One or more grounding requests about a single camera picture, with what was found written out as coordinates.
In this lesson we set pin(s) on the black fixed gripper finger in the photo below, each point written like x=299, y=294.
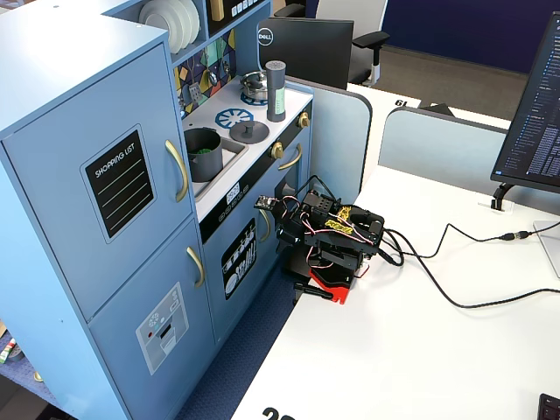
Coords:
x=282, y=234

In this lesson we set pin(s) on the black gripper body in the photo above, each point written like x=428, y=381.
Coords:
x=288, y=230

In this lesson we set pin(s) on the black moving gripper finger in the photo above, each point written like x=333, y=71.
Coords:
x=297, y=242

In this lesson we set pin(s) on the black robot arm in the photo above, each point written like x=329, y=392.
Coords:
x=326, y=205

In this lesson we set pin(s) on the black table clamp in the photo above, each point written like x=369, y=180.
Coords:
x=312, y=291

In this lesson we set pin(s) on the gold stove knob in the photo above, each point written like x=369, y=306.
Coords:
x=303, y=119
x=277, y=151

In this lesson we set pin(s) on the gray toy sink basin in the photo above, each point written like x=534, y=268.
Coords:
x=232, y=151

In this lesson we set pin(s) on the light blue desk divider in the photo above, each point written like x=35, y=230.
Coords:
x=337, y=131
x=437, y=144

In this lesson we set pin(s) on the gray pot lid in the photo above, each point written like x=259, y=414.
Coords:
x=248, y=131

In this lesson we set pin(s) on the gray toy cooking pot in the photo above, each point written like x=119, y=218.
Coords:
x=205, y=162

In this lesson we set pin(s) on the green food pieces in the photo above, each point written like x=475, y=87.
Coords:
x=201, y=151

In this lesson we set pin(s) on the steel pot with lid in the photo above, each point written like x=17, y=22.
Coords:
x=254, y=85

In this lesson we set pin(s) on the steel toy spatula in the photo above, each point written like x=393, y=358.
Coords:
x=195, y=93

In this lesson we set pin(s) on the steel toy ladle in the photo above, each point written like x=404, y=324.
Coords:
x=212, y=79

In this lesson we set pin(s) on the black Dell monitor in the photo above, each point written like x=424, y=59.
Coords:
x=306, y=52

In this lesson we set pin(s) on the steel toy spoon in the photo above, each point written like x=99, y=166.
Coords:
x=227, y=66

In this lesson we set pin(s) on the black shopping list chalkboard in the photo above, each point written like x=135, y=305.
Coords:
x=119, y=184

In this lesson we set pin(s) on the black triangular desk item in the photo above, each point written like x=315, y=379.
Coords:
x=443, y=110

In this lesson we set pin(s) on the black and white office chair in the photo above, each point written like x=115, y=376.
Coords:
x=350, y=17

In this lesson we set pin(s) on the black toy microwave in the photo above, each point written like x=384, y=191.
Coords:
x=236, y=13

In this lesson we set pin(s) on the white toy plate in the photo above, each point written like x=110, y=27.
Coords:
x=194, y=22
x=159, y=30
x=177, y=17

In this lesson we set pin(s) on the blue toy kitchen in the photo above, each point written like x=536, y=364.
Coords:
x=65, y=131

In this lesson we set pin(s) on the silver monitor stand base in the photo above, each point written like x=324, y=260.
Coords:
x=549, y=249

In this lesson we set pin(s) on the computer monitor showing code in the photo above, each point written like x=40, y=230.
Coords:
x=538, y=122

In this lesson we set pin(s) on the gray tape roll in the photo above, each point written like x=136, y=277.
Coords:
x=18, y=354

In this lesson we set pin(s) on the green red white tube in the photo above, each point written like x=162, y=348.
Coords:
x=6, y=350

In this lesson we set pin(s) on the black keyboard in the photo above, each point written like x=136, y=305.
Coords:
x=550, y=409

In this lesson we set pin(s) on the small camera circuit board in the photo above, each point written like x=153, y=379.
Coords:
x=267, y=202

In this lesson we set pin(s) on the red robot base mount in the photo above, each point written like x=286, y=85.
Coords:
x=332, y=284

